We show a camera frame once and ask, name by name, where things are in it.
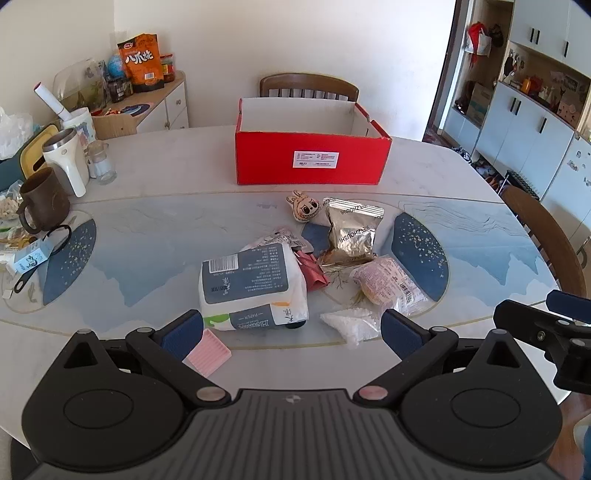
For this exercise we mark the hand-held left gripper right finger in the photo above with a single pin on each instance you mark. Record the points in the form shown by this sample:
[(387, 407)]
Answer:
[(399, 334)]

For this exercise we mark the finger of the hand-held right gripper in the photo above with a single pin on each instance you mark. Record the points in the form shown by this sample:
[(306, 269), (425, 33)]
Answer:
[(521, 316), (570, 304)]

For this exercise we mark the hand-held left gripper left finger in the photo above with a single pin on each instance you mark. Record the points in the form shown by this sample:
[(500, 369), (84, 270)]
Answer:
[(182, 332)]

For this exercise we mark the pink ribbed soap dish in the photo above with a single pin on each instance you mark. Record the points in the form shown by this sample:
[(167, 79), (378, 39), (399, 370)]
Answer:
[(210, 353)]

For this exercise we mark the white granule plastic bag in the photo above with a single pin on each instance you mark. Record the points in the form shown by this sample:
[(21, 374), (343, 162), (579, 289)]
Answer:
[(351, 323)]

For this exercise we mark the pink bread packet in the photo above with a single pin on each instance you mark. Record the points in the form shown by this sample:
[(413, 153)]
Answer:
[(383, 281)]

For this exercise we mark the tissue paper pack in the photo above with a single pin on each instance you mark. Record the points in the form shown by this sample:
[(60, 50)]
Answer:
[(249, 281)]

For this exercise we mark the small red box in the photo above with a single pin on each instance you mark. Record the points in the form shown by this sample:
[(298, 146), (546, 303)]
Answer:
[(314, 274)]

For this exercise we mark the silver foil snack packet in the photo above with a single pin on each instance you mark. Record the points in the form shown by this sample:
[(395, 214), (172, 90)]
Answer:
[(351, 235)]

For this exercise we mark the white printed sachet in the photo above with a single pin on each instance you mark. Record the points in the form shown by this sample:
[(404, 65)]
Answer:
[(277, 237)]

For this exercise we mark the beige plush toy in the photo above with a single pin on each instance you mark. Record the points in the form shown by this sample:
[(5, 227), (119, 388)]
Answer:
[(302, 210)]

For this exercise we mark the red cardboard box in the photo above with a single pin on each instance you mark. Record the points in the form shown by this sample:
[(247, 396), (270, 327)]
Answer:
[(263, 157)]

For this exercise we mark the white marble desktop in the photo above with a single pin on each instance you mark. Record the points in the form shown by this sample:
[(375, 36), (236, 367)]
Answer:
[(161, 161)]

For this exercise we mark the brown wooden chair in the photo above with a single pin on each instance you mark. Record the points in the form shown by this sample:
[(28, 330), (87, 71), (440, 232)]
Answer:
[(545, 230), (309, 83)]

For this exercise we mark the small blue white carton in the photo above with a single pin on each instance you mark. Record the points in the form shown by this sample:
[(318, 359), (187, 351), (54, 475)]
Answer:
[(30, 258)]

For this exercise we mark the clear glass jar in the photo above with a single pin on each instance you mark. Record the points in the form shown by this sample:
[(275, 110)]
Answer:
[(102, 166)]

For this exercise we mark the brown ceramic mug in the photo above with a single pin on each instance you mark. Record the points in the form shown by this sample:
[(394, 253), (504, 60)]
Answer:
[(44, 198)]

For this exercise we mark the white steel thermos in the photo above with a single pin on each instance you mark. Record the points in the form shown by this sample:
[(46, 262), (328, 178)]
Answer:
[(67, 161)]

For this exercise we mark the brown cardboard carton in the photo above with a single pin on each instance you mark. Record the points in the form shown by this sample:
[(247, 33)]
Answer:
[(480, 104)]

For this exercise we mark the white sideboard cabinet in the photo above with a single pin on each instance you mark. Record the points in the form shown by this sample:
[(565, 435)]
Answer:
[(175, 106)]

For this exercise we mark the yellow lid tissue box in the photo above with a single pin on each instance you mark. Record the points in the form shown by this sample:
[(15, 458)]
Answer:
[(34, 152)]

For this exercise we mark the white patterned cup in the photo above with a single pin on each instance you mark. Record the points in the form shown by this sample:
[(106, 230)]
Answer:
[(81, 122)]

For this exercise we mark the dark glass jar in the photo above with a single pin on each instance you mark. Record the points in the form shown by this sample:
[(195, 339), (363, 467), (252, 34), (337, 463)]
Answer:
[(119, 90)]

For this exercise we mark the clear plastic bag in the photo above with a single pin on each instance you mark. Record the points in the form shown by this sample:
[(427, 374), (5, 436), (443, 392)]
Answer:
[(14, 131)]

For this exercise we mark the red sauce jar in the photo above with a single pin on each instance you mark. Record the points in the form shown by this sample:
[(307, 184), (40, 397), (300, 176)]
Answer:
[(168, 69)]

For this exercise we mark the glass fish tank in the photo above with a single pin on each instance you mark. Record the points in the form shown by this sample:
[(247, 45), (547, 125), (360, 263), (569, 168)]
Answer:
[(78, 87)]

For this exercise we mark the orange snack bag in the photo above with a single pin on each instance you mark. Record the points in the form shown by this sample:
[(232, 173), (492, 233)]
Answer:
[(143, 64)]

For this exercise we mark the white lint roller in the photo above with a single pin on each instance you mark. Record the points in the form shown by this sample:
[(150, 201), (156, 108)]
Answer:
[(48, 97)]

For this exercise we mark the small blue globe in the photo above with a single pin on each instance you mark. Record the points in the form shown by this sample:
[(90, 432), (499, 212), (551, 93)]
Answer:
[(115, 67)]

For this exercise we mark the red white bag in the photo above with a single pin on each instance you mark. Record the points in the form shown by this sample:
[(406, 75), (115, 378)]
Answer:
[(478, 39)]

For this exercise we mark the pale blue wall cabinet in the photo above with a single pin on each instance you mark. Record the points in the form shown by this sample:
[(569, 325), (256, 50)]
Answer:
[(531, 124)]

